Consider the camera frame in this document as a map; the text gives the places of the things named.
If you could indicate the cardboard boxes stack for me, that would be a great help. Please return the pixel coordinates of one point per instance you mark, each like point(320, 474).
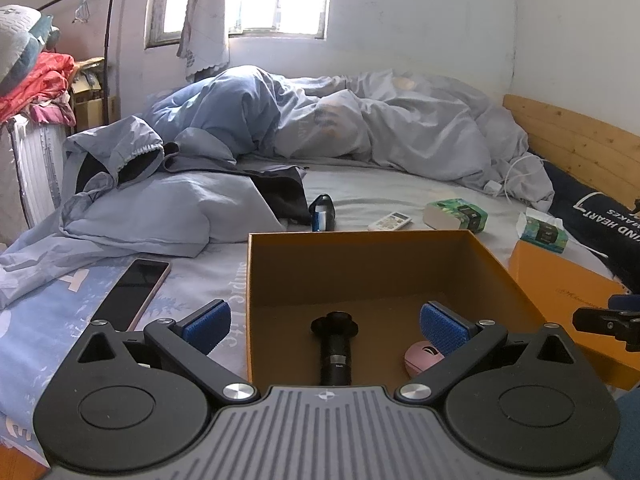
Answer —
point(93, 103)

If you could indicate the smartphone with pink case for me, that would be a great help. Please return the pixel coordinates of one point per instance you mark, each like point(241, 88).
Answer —
point(128, 299)

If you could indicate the red folded blanket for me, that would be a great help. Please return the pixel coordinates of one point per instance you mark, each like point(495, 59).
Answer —
point(48, 80)

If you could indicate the orange box lid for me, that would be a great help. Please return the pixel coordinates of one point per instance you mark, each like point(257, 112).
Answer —
point(558, 288)

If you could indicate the white remote control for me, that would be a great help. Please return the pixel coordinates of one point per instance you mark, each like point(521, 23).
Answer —
point(391, 222)

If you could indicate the light blue jacket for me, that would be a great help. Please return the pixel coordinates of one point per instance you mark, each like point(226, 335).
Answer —
point(175, 215)

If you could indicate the open green tissue pack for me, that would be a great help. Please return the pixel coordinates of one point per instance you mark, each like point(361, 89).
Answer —
point(539, 229)

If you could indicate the grey blue duvet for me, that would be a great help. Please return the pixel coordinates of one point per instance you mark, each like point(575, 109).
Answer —
point(434, 127)

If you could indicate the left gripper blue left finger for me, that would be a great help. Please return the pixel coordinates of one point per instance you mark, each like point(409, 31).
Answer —
point(183, 346)

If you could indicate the blue black handheld device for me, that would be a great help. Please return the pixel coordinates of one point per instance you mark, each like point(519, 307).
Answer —
point(322, 212)

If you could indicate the orange cardboard box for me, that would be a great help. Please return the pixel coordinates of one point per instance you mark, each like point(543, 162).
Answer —
point(382, 279)

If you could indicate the wooden headboard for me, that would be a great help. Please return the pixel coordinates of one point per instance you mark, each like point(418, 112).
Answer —
point(593, 152)

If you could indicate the white grey pillow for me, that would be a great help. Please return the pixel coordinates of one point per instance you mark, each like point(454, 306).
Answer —
point(24, 34)

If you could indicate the white charger with cable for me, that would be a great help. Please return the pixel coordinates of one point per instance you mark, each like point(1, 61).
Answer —
point(494, 188)

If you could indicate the pink computer mouse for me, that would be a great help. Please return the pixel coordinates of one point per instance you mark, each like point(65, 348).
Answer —
point(420, 357)

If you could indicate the white curtain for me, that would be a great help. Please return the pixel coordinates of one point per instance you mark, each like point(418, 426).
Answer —
point(203, 44)

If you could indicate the black garment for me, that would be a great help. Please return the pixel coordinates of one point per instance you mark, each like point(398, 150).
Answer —
point(281, 188)

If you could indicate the navy printed pillow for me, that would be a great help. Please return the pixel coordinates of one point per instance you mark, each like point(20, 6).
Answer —
point(599, 222)

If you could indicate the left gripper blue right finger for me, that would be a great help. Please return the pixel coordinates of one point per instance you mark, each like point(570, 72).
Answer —
point(465, 345)

